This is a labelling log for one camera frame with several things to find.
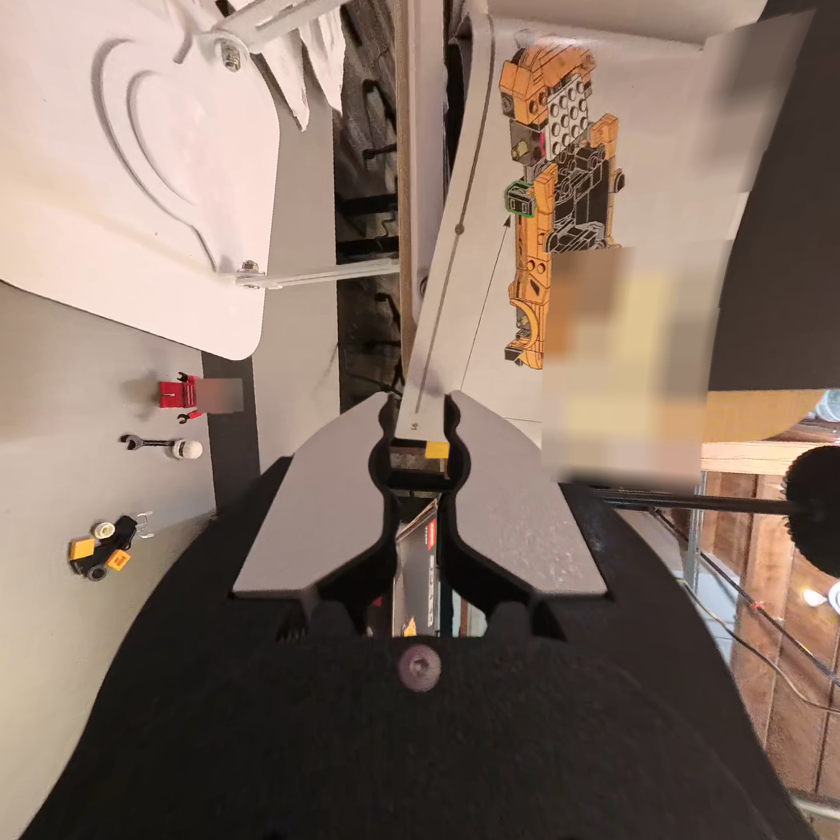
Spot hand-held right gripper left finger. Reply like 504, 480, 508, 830
233, 392, 399, 599

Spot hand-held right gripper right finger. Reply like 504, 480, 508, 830
443, 390, 608, 598

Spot lego instruction booklet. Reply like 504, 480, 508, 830
392, 0, 772, 462

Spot black lego car box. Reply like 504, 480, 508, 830
369, 497, 455, 639

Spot red lego minifigure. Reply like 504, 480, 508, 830
156, 372, 203, 425

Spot small orange black lego piece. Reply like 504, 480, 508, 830
67, 514, 140, 583

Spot black metal pole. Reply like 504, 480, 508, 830
589, 487, 799, 515

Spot white book stand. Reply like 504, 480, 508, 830
172, 0, 497, 370

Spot black round foam ball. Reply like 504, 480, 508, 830
782, 445, 840, 580

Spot large black panel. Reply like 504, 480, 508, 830
707, 0, 840, 395

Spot white rounded base board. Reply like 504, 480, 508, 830
0, 0, 284, 363

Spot white paper sheets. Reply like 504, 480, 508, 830
261, 0, 347, 133

